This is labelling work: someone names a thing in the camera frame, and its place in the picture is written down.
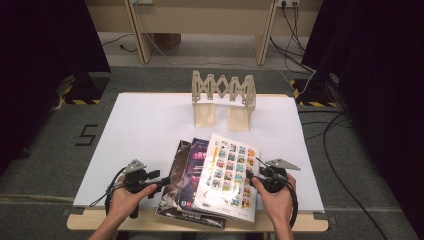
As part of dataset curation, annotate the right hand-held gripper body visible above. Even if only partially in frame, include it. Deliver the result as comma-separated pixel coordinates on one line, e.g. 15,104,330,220
261,158,301,194

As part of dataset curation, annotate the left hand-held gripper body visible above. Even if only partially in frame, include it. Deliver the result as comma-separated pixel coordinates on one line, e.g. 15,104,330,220
123,159,155,220

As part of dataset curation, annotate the black and red magazine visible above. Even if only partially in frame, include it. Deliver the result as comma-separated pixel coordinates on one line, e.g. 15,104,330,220
155,139,227,230

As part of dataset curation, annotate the white book with colourful pictures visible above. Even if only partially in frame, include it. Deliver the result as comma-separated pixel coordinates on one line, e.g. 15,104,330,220
192,133,260,223

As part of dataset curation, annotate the purple magazine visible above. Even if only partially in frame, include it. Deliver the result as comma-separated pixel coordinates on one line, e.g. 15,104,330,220
176,137,212,215

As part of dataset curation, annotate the beige expandable book rack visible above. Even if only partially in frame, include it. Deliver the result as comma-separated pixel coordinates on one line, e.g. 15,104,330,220
191,70,257,132

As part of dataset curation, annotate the person's right hand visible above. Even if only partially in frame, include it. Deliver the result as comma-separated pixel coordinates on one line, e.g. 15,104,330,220
251,174,297,229

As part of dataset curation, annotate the person's left hand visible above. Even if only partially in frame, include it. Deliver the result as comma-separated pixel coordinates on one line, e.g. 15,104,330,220
107,175,158,219

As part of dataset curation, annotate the white board mat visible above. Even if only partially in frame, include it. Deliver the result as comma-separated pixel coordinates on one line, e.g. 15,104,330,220
73,92,325,214

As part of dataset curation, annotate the light wooden table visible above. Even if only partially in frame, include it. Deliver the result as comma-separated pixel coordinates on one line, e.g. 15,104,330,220
66,92,329,233

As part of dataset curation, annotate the grey tape piece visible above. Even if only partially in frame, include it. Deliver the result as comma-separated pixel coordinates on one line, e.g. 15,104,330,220
312,212,338,225
61,206,85,217

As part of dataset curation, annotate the stand base with striped tape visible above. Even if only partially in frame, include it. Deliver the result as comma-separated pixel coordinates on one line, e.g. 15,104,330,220
61,72,111,106
289,71,338,108

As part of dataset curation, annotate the brown box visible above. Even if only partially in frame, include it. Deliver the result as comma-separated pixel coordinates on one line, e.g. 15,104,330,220
154,33,183,50

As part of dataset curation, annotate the black curtain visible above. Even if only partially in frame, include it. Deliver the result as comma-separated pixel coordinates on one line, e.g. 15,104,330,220
0,0,111,174
301,0,424,239

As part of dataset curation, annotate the beige wooden desk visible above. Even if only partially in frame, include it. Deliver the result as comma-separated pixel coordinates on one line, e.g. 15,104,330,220
123,0,279,67

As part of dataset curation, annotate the left hand-held gripper black cable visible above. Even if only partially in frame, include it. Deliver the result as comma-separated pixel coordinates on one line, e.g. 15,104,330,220
89,166,129,216

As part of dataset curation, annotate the long curved black cable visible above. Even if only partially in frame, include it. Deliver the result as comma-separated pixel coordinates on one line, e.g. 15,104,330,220
298,109,389,240

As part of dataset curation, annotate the long white floor cable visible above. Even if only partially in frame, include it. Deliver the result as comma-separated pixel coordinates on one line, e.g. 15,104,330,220
144,33,294,88

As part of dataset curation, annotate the bundle of black cables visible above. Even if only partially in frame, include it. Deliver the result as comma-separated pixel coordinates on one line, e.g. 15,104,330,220
269,1,316,74

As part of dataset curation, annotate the thin black floor cable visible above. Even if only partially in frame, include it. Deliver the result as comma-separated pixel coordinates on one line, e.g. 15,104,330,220
99,32,138,54

